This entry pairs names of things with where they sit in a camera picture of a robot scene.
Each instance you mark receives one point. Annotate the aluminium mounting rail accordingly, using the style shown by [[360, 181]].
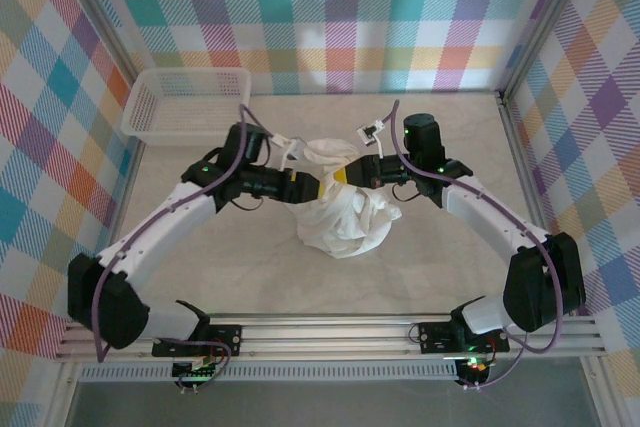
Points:
[[325, 339]]

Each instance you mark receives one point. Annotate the white plastic mesh basket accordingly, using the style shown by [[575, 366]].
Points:
[[185, 112]]

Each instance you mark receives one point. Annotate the aluminium frame leg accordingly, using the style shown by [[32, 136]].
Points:
[[62, 397], [597, 397]]

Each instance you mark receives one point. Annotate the controller circuit board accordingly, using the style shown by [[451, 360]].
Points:
[[472, 369], [195, 372]]

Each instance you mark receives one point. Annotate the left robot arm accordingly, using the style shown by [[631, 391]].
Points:
[[150, 242]]

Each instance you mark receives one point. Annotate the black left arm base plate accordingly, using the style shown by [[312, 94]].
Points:
[[230, 339]]

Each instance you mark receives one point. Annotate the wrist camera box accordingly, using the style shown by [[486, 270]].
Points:
[[367, 133], [296, 147]]

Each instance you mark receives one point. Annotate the aluminium table edge rail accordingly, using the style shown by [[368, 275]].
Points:
[[129, 182], [520, 147]]

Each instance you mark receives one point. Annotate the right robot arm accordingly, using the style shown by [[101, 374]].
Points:
[[480, 217]]

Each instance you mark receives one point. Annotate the left controller circuit board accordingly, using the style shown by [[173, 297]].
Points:
[[195, 372]]

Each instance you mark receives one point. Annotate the white t-shirt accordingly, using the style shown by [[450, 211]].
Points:
[[350, 227]]

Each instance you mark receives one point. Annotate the right controller circuit board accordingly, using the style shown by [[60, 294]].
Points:
[[472, 369]]

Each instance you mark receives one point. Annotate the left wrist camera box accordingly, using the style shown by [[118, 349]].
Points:
[[296, 147]]

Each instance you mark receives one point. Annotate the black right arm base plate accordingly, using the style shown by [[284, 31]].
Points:
[[435, 337]]

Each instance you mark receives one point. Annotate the aluminium frame post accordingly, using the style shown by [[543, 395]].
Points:
[[548, 19], [99, 9]]

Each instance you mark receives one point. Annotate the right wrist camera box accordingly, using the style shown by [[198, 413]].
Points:
[[367, 133]]

